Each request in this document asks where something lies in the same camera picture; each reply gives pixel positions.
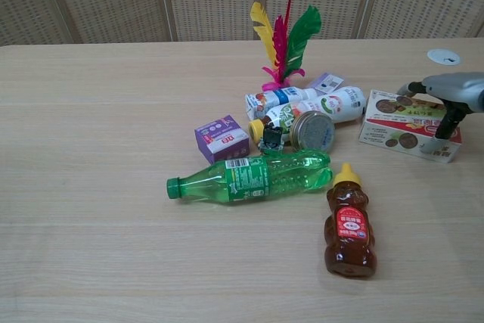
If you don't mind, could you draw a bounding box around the small purple plastic pack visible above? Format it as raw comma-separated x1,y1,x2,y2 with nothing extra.
306,72,344,94

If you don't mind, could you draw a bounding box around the white bottle with blue label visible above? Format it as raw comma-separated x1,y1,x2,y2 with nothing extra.
244,86,322,122

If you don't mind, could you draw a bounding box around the round metal tin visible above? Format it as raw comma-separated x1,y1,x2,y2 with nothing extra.
289,110,337,150

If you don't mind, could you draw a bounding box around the red snack box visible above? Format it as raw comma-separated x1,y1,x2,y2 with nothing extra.
358,89,464,164

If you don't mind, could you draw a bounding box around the small purple cardboard box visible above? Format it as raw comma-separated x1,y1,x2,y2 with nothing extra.
194,113,250,165

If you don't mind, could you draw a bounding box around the white table cable grommet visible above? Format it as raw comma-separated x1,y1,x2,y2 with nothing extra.
427,48,463,66

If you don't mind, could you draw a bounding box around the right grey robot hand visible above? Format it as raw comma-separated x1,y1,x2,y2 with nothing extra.
395,72,484,156

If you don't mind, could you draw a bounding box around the bear-shaped honey bottle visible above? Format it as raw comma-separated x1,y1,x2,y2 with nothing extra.
323,163,378,278

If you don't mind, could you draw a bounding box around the colourful feather shuttlecock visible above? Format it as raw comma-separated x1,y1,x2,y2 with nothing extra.
250,0,322,92

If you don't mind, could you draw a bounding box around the small black clip toy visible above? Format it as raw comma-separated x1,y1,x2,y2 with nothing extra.
258,125,285,154

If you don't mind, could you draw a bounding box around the white bottle with yellow cap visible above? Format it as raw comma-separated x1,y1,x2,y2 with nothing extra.
248,85,367,144

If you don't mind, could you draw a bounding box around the green plastic soda bottle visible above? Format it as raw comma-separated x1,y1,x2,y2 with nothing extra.
166,150,334,206

